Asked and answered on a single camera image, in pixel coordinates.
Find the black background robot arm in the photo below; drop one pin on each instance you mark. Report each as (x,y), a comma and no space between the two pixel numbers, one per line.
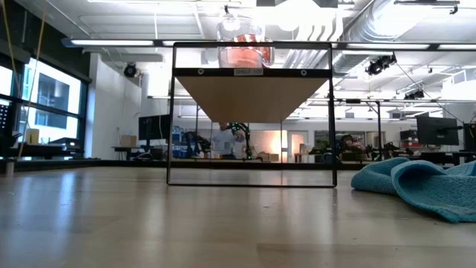
(197,143)
(245,137)

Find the black computer monitor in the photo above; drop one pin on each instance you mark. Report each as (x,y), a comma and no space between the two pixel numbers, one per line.
(437,131)
(470,137)
(154,127)

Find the black overhead camera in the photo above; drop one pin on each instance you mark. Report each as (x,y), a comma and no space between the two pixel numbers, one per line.
(379,65)
(414,95)

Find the silver ceiling duct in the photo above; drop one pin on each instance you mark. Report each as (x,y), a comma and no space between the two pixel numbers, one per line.
(368,22)

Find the person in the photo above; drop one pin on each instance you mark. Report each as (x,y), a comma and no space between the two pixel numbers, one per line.
(223,143)
(351,143)

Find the red glass cup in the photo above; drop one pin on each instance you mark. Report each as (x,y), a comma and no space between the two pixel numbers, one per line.
(241,57)

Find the blue cloth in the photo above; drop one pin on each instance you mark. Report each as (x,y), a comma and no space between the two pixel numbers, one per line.
(427,186)

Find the cardboard box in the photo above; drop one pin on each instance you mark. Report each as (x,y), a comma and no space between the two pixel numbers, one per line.
(128,140)

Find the yellow container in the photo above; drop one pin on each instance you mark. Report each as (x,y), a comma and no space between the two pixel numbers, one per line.
(32,136)

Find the long ceiling light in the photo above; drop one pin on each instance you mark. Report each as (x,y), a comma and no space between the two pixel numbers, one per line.
(111,42)

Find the round black ceiling camera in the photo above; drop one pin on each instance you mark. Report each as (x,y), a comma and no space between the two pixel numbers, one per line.
(130,70)

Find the black perforated panel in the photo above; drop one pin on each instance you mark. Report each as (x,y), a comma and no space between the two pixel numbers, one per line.
(3,117)

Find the white shelf label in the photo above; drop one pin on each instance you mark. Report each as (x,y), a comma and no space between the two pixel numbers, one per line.
(248,71)

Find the wooden shelf with black frame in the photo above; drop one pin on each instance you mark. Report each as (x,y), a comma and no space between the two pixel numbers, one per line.
(253,97)

